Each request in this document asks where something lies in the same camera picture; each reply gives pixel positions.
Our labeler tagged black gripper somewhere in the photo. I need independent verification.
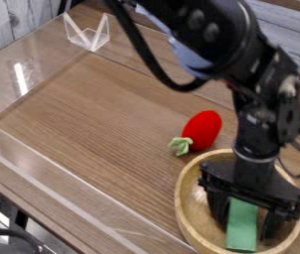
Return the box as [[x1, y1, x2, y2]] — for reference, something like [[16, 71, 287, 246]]
[[199, 160, 300, 240]]

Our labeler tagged green rectangular block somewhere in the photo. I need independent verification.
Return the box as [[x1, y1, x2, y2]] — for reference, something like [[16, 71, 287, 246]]
[[225, 197, 257, 253]]

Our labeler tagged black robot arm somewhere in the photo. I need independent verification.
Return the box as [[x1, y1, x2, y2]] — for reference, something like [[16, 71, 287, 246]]
[[137, 0, 300, 239]]

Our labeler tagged brown wooden bowl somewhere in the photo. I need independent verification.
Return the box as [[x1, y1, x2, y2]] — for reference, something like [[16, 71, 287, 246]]
[[174, 149, 300, 254]]

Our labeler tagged red plush strawberry toy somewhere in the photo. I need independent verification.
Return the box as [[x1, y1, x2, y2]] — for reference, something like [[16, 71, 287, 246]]
[[169, 110, 224, 157]]

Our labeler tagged clear acrylic tray wall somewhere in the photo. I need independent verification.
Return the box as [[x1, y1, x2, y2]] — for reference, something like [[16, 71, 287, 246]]
[[0, 12, 300, 254]]

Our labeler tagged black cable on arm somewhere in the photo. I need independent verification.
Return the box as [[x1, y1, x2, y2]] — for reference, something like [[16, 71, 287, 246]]
[[105, 0, 300, 180]]

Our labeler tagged black cable lower left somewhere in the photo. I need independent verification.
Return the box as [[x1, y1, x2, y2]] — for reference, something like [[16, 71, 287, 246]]
[[0, 227, 45, 254]]

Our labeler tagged clear acrylic corner bracket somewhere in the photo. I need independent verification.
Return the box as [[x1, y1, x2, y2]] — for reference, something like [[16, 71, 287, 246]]
[[63, 13, 110, 53]]

